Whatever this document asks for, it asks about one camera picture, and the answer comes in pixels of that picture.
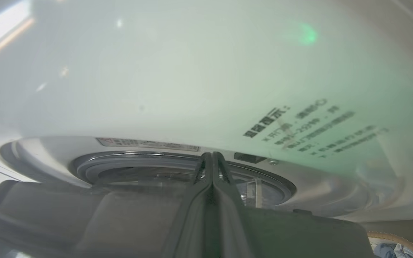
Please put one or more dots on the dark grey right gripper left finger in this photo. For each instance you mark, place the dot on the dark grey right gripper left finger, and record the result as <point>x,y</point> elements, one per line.
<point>195,222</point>

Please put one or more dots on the white front-load washing machine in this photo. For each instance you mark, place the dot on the white front-load washing machine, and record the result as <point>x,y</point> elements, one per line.
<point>192,89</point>

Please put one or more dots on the dark grey washing machine door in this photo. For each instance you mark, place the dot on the dark grey washing machine door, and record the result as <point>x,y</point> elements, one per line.
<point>84,222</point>

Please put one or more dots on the blue denim clothing with patches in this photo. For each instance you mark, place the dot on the blue denim clothing with patches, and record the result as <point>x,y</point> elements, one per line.
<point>389,251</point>

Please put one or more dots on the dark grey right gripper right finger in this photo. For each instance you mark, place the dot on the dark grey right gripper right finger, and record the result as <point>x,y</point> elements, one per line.
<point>228,222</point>

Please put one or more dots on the grey warning sticker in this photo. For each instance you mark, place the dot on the grey warning sticker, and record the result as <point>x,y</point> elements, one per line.
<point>145,144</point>

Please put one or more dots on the cream perforated laundry basket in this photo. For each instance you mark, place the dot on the cream perforated laundry basket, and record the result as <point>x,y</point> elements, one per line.
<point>400,239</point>

